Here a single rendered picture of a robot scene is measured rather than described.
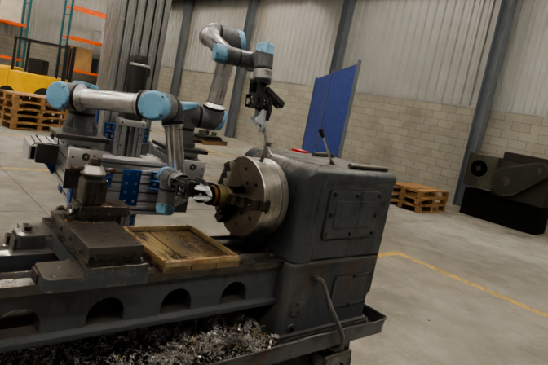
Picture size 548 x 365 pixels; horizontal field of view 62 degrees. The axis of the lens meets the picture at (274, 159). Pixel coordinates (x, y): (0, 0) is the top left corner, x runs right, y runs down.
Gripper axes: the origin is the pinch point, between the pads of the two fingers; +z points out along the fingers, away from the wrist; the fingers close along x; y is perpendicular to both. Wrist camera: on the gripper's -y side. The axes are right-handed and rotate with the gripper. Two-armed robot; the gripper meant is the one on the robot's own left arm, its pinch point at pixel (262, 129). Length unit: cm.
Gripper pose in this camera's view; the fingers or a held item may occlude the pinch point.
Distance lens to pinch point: 188.2
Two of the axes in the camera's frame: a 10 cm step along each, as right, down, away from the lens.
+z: -0.9, 10.0, -0.3
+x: 6.5, 0.3, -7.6
